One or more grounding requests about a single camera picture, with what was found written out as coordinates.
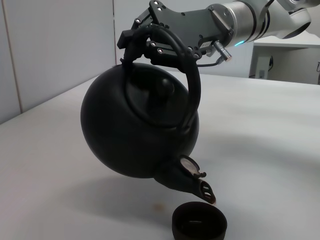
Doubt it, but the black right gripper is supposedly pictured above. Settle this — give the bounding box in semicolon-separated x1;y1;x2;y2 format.
117;1;235;66

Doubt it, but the black round teapot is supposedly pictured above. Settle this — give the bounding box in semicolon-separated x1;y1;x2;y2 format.
80;24;217;205

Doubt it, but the small black teacup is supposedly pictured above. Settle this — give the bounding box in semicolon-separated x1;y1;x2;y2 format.
171;201;228;240

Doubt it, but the white cabinet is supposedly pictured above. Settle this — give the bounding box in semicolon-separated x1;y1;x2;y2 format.
248;41;320;86

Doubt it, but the right gripper connector cable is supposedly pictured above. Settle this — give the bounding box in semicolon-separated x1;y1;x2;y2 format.
197;39;233;68

